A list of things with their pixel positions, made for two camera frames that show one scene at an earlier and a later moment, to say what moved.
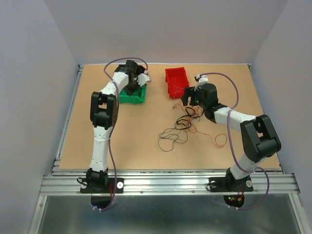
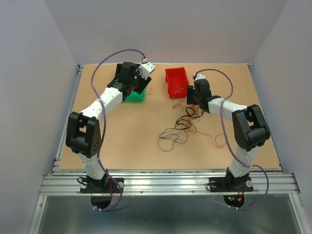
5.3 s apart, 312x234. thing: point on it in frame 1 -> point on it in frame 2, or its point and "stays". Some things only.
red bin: [176, 79] stays
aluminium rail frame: [267, 183] stays
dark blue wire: [187, 137] -> [168, 134]
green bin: [137, 97] stays
